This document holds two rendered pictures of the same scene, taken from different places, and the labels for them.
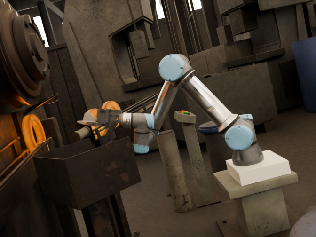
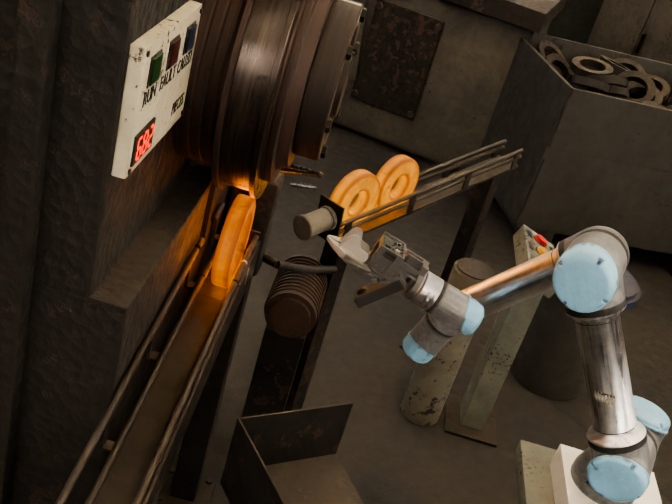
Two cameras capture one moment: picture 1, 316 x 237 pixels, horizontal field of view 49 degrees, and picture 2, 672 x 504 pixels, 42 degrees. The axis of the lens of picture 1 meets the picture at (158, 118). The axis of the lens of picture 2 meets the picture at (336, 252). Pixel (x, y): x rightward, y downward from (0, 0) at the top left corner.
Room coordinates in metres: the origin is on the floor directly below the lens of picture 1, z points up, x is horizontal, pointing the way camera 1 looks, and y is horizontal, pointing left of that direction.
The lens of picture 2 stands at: (0.06, 0.33, 1.59)
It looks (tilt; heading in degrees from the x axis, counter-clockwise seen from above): 28 degrees down; 1
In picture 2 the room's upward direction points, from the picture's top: 17 degrees clockwise
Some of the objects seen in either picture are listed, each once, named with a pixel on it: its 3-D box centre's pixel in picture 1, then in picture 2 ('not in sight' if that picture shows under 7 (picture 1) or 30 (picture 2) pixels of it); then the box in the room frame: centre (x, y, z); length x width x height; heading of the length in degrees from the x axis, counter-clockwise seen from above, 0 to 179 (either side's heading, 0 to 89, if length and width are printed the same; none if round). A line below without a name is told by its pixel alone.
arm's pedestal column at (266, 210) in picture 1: (258, 205); not in sight; (1.65, -0.38, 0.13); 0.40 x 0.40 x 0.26; 2
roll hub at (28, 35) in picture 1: (33, 48); (330, 80); (1.54, 0.44, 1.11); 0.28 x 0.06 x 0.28; 1
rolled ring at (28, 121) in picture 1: (35, 135); (233, 241); (1.53, 0.54, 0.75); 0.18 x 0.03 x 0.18; 1
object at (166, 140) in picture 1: (174, 170); (446, 344); (2.19, -0.02, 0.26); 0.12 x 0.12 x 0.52
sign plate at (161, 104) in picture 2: not in sight; (160, 84); (1.19, 0.64, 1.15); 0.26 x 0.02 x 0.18; 1
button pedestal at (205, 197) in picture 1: (195, 155); (505, 339); (2.23, -0.18, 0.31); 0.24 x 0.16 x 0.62; 1
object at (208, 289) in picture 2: not in sight; (225, 276); (1.55, 0.55, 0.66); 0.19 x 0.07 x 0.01; 1
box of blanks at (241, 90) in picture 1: (216, 105); (609, 150); (4.01, -0.69, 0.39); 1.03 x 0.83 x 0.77; 106
